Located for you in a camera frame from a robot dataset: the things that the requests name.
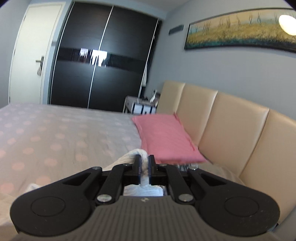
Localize pink pillow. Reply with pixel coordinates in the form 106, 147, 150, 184
132, 114, 207, 165

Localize black sliding wardrobe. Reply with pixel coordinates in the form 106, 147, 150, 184
50, 1, 159, 112

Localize white door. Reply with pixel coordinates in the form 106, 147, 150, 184
9, 1, 65, 104

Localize beige padded headboard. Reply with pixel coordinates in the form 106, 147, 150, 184
157, 81, 295, 221

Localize landscape painting on wall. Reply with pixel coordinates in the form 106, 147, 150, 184
184, 8, 295, 52

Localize grey pink-dotted bed sheet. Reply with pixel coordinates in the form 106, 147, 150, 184
1, 104, 239, 227

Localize grey wall speaker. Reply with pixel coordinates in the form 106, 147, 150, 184
169, 25, 184, 35

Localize round wall lamp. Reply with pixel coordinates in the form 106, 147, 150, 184
278, 15, 296, 36

